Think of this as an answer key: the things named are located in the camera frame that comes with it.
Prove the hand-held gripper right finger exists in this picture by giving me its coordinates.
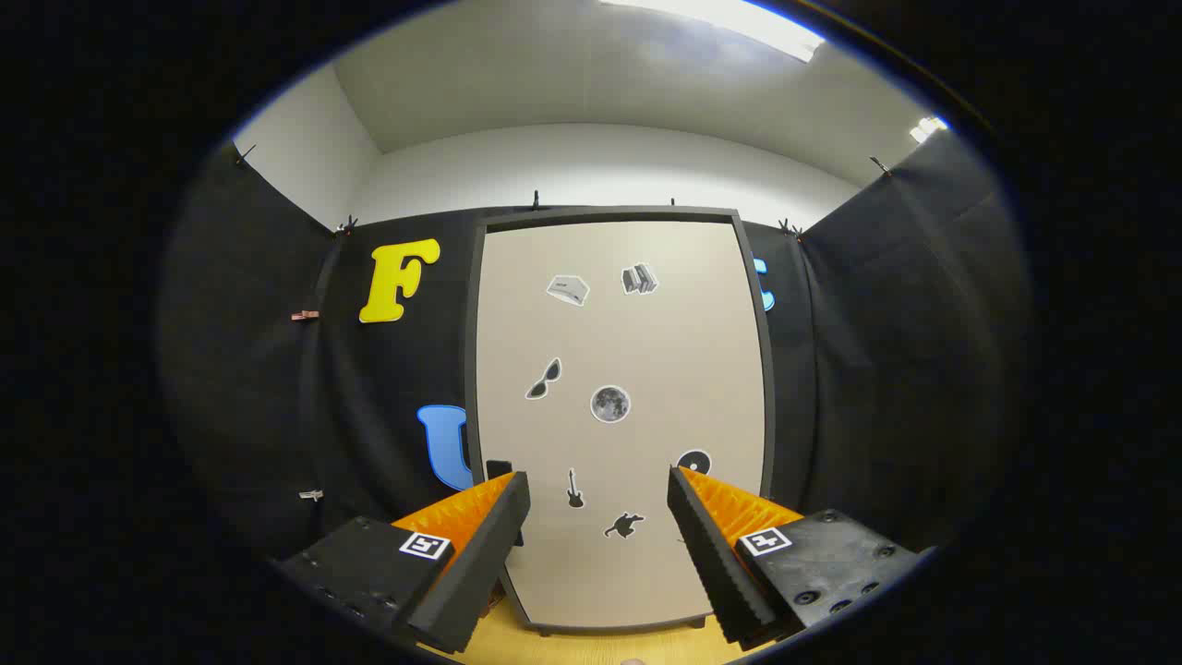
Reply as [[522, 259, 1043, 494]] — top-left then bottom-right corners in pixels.
[[667, 465, 924, 649]]

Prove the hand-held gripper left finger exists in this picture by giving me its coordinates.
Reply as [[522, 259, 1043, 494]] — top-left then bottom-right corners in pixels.
[[277, 471, 532, 655]]

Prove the black door handle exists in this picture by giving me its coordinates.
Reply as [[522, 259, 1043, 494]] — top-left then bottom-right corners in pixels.
[[487, 460, 525, 546]]

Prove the beige cabinet door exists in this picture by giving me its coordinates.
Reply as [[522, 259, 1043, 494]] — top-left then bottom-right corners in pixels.
[[476, 220, 767, 629]]

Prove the black backdrop cloth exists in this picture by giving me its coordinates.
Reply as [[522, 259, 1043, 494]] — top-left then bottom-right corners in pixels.
[[157, 129, 1031, 564]]

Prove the grey cabinet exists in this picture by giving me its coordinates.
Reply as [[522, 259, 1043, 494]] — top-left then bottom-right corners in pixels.
[[466, 205, 777, 636]]

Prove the long ceiling light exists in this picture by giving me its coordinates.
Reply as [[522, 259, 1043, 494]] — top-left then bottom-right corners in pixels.
[[600, 0, 826, 63]]

